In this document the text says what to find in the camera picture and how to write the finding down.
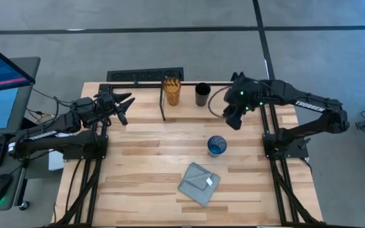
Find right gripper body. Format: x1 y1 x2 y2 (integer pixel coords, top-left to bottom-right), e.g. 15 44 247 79
222 77 266 118

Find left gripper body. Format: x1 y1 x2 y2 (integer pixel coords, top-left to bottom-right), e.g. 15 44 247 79
92 91 124 120

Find black plastic cup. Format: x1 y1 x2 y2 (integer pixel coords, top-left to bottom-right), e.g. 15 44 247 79
195 82 212 108

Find blue faceted plastic cup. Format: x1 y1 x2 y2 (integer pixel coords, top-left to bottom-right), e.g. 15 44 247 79
207 135 228 158

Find amber faceted plastic cup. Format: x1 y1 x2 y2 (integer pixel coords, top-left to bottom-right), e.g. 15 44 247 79
162 76 183 107

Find black-framed wooden shelf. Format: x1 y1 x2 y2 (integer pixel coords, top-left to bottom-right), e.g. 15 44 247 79
158 72 247 123

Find black floor vent grate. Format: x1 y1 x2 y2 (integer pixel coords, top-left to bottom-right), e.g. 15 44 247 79
106 66 185 83

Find grey folded waffle cloth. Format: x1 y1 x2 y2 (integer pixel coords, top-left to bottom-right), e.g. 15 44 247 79
177 161 222 208

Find grey side desk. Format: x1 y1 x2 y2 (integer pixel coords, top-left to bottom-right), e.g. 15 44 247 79
0 56 42 213

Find black desk caster wheel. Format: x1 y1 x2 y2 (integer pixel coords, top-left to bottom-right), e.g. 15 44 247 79
18 199 31 212

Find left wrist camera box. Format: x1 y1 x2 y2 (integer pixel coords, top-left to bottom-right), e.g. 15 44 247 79
98 92 115 110

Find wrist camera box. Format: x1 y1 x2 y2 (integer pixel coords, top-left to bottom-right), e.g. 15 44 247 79
98 92 115 110
233 82 250 101

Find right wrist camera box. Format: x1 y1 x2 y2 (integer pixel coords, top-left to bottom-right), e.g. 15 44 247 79
233 82 250 101

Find right gripper cable loop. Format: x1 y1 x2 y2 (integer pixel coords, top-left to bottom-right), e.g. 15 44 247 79
207 84 233 119

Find black loose desk cables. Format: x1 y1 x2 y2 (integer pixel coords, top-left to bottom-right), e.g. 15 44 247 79
26 87 75 128

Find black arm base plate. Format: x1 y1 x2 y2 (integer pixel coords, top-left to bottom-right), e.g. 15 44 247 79
262 132 311 161
62 134 110 161

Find yellow cable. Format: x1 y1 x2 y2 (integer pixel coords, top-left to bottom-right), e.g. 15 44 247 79
34 112 57 125

